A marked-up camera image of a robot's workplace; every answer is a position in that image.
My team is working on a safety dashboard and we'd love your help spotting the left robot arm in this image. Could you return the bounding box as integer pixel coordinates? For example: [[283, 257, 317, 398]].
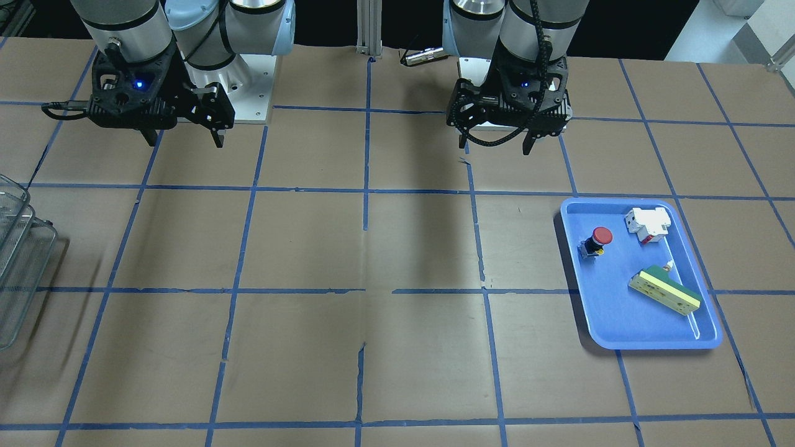
[[442, 1, 588, 155]]

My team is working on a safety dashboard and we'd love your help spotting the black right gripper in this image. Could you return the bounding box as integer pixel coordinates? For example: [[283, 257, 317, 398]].
[[87, 47, 235, 149]]

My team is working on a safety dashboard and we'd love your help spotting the red emergency stop button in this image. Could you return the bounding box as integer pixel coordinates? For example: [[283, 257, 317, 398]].
[[578, 226, 614, 258]]

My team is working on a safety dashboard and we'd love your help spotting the green yellow terminal block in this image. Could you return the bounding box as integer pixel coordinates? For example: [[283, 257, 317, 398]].
[[629, 260, 703, 316]]

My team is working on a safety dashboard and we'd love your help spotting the wire mesh shelf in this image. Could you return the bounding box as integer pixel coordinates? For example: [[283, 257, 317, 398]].
[[1, 175, 58, 351]]

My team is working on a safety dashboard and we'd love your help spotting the black braided cable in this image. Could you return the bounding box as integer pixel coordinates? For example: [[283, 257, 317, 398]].
[[448, 0, 555, 148]]

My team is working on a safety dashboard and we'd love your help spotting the blue plastic tray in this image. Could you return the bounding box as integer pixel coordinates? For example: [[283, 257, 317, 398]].
[[560, 197, 723, 350]]

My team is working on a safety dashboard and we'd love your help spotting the aluminium frame post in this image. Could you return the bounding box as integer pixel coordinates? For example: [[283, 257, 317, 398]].
[[356, 0, 383, 59]]

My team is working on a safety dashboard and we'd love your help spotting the white circuit breaker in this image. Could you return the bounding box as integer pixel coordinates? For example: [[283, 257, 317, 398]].
[[624, 207, 672, 245]]

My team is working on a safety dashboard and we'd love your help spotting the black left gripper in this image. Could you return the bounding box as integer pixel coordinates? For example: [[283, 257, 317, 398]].
[[447, 56, 570, 156]]

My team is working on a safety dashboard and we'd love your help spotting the silver cable connector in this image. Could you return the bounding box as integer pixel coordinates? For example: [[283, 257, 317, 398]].
[[399, 47, 450, 67]]

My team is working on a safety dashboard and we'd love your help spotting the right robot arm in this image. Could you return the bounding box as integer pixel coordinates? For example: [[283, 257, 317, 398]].
[[42, 1, 296, 147]]

